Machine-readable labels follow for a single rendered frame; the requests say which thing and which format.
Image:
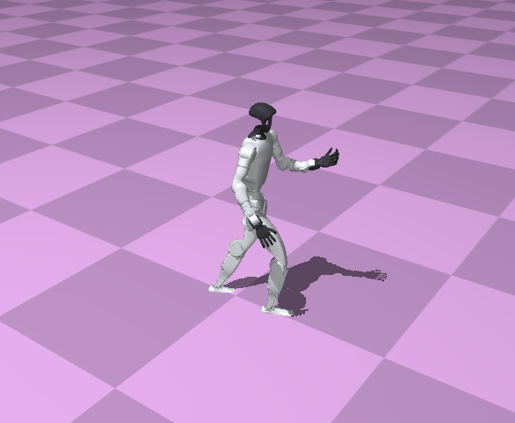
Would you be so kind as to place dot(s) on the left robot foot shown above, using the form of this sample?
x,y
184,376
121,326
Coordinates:
x,y
224,289

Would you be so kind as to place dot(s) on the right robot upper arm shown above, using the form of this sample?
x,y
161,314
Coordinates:
x,y
246,155

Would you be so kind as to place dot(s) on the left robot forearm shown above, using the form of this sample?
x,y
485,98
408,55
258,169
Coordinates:
x,y
300,166

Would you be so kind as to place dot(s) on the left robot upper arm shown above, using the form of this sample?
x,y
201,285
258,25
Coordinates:
x,y
282,161

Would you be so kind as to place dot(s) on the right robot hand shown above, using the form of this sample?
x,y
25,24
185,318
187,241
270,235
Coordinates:
x,y
262,232

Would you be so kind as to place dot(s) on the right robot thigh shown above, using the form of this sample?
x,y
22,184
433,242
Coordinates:
x,y
278,248

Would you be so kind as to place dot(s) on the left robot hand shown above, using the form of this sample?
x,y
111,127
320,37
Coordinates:
x,y
326,161

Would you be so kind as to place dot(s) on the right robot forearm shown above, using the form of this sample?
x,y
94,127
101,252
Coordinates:
x,y
244,201

